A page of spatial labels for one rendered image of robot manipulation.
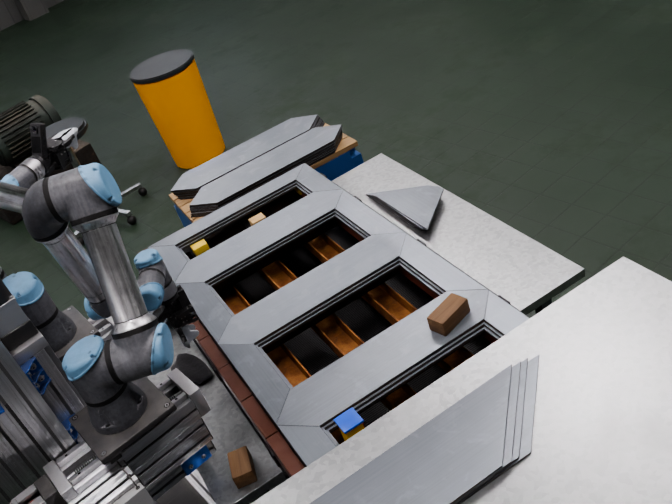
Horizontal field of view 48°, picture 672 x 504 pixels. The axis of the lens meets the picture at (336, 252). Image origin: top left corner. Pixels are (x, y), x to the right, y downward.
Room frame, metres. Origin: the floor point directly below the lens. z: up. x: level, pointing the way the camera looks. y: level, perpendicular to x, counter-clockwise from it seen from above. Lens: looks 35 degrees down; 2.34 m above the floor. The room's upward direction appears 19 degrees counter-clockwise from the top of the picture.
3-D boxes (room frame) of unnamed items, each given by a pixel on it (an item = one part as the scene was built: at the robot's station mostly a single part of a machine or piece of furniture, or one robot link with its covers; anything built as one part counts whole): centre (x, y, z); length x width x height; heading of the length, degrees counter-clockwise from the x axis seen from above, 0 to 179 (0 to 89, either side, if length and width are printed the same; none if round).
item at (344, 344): (2.02, 0.12, 0.70); 1.66 x 0.08 x 0.05; 19
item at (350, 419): (1.37, 0.11, 0.88); 0.06 x 0.06 x 0.02; 19
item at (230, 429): (2.05, 0.65, 0.67); 1.30 x 0.20 x 0.03; 19
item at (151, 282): (1.79, 0.54, 1.20); 0.11 x 0.11 x 0.08; 87
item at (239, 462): (1.51, 0.46, 0.71); 0.10 x 0.06 x 0.05; 5
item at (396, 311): (2.09, -0.08, 0.70); 1.66 x 0.08 x 0.05; 19
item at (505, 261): (2.30, -0.40, 0.74); 1.20 x 0.26 x 0.03; 19
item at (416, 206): (2.44, -0.35, 0.77); 0.45 x 0.20 x 0.04; 19
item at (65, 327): (1.96, 0.91, 1.09); 0.15 x 0.15 x 0.10
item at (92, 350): (1.53, 0.67, 1.20); 0.13 x 0.12 x 0.14; 87
